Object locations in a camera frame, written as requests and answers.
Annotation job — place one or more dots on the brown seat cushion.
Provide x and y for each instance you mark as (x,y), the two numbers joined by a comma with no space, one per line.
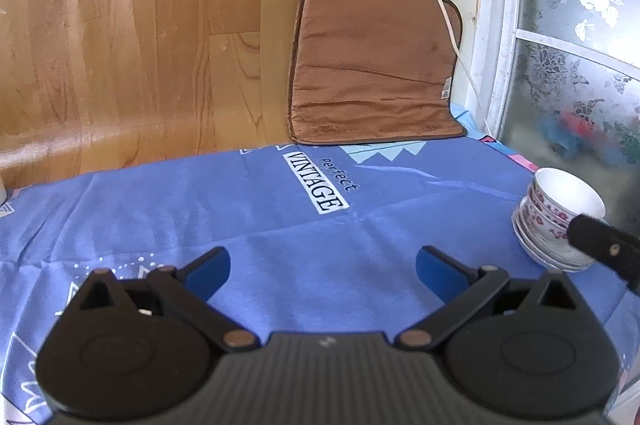
(369,71)

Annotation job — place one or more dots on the blue printed tablecloth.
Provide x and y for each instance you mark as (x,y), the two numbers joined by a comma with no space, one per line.
(320,239)

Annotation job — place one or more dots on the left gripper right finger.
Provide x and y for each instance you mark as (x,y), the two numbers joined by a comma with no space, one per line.
(466,293)

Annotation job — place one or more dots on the white enamel mug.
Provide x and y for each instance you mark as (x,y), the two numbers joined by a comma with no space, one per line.
(3,194)

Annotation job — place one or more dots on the white floral bowl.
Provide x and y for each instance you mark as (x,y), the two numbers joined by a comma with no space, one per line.
(560,196)
(541,226)

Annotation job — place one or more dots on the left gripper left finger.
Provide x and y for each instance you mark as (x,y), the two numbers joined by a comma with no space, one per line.
(184,293)

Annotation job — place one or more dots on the wooden pattern board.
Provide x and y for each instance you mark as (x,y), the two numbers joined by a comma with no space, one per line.
(90,85)

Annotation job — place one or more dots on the white window frame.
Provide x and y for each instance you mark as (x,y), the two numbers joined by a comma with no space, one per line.
(560,86)

